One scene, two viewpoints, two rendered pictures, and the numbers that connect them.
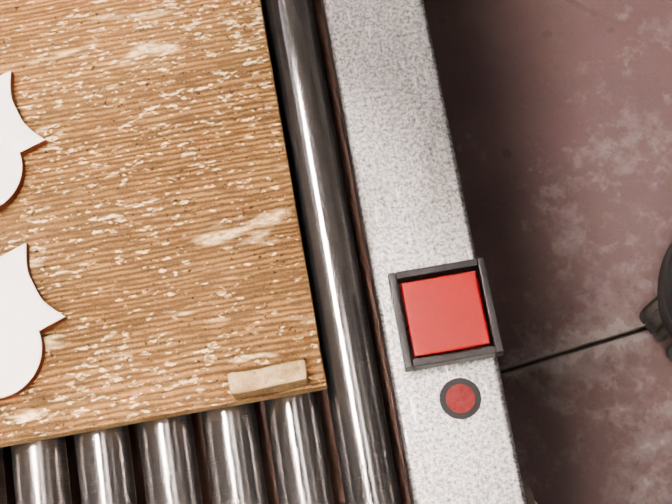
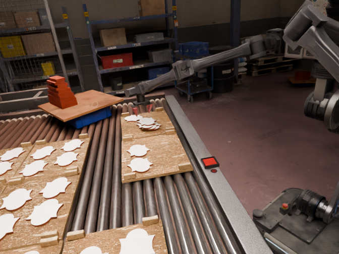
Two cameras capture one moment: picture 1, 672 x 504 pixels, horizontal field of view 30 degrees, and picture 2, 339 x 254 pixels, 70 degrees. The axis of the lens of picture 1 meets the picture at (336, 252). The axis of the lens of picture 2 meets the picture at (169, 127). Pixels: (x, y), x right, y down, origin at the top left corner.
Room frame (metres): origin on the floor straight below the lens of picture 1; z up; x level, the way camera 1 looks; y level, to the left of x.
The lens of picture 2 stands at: (-0.80, 0.23, 1.64)
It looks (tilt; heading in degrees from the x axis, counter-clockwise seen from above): 25 degrees down; 354
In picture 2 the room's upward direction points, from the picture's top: 5 degrees counter-clockwise
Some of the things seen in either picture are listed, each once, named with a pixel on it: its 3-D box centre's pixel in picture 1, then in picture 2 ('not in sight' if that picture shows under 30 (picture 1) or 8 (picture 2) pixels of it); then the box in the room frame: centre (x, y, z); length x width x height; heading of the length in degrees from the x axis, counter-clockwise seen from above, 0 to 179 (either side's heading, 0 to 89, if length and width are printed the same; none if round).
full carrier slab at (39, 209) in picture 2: not in sight; (30, 205); (0.08, 0.76, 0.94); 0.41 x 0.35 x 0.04; 1
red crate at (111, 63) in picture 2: not in sight; (116, 59); (4.81, 0.63, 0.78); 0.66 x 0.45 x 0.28; 99
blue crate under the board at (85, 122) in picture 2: not in sight; (85, 112); (1.10, 0.68, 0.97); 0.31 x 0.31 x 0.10; 37
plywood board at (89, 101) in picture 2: not in sight; (80, 103); (1.16, 0.72, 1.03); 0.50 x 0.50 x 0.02; 37
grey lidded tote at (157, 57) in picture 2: not in sight; (159, 55); (4.92, -0.34, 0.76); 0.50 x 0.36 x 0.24; 105
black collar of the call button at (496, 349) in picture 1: (444, 314); (209, 162); (0.22, -0.08, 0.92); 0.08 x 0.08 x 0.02; 1
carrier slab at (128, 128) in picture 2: not in sight; (146, 124); (0.80, 0.22, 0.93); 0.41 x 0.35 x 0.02; 4
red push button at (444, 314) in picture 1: (444, 314); (209, 162); (0.22, -0.08, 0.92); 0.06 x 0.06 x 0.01; 1
